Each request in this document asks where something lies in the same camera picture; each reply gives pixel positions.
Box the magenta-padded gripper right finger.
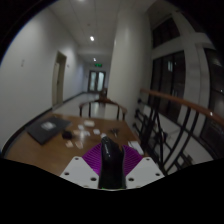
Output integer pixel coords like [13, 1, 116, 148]
[121, 144, 165, 190]

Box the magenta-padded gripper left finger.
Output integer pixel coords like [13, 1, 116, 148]
[59, 143, 104, 190]

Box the black vertical computer mouse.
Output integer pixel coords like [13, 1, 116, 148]
[98, 135, 128, 190]

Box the white paper sheet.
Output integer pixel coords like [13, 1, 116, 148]
[128, 140, 145, 156]

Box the small black box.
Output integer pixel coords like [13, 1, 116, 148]
[61, 130, 74, 140]

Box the small white box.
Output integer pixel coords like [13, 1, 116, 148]
[83, 120, 96, 128]

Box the black closed laptop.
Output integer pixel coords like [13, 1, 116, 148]
[25, 115, 73, 145]

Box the wooden armchair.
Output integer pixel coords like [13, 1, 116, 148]
[78, 99, 128, 121]

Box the black railing with wooden handrail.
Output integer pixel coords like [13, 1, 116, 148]
[133, 88, 224, 174]

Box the distant wooden chair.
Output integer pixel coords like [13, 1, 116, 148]
[99, 87, 110, 100]

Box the dark glass window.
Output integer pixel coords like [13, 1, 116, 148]
[146, 16, 224, 151]

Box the glass double door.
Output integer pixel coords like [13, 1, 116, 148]
[87, 70, 107, 93]

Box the wooden side door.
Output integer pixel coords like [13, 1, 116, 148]
[51, 50, 68, 108]

